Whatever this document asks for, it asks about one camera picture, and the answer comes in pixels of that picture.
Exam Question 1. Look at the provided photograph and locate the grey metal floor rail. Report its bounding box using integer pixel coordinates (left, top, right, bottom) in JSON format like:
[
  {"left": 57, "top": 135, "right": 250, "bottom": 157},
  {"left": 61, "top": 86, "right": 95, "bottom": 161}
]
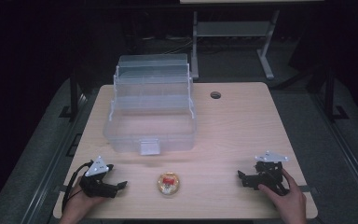
[
  {"left": 309, "top": 91, "right": 358, "bottom": 208},
  {"left": 20, "top": 92, "right": 102, "bottom": 224}
]

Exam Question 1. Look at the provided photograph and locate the person's right hand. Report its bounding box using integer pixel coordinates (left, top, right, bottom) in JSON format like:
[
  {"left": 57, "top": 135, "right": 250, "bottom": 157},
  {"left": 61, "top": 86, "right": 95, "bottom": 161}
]
[{"left": 256, "top": 168, "right": 308, "bottom": 224}]

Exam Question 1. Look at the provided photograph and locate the clear plastic tiered storage box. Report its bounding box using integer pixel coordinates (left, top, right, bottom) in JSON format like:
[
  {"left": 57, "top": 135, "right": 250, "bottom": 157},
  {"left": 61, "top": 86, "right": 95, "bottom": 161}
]
[{"left": 103, "top": 53, "right": 198, "bottom": 156}]

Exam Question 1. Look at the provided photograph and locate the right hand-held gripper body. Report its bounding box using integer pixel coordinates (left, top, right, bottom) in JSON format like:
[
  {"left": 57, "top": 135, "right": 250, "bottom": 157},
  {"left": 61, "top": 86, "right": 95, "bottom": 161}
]
[{"left": 250, "top": 150, "right": 291, "bottom": 196}]

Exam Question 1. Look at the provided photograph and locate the background desk with white legs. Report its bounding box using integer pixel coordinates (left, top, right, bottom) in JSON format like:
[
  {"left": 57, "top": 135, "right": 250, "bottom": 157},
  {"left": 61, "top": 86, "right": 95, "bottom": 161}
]
[{"left": 179, "top": 0, "right": 324, "bottom": 80}]

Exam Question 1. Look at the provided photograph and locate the black metal stand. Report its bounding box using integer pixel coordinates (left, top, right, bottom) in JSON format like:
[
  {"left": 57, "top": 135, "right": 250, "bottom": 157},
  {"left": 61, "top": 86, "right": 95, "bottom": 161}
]
[
  {"left": 322, "top": 66, "right": 351, "bottom": 123},
  {"left": 58, "top": 66, "right": 82, "bottom": 121}
]

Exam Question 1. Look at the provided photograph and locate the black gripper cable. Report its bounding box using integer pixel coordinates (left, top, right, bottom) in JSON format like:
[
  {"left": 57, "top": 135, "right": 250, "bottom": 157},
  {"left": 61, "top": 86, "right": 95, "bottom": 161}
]
[{"left": 62, "top": 161, "right": 93, "bottom": 213}]

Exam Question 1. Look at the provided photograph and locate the person's left hand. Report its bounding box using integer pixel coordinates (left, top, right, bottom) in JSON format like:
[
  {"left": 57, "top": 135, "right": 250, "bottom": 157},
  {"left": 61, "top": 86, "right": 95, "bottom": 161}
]
[{"left": 58, "top": 176, "right": 107, "bottom": 224}]

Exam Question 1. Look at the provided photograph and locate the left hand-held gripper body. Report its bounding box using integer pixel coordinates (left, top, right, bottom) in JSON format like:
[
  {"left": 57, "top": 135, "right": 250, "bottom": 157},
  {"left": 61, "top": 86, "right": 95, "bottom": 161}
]
[{"left": 79, "top": 155, "right": 119, "bottom": 199}]

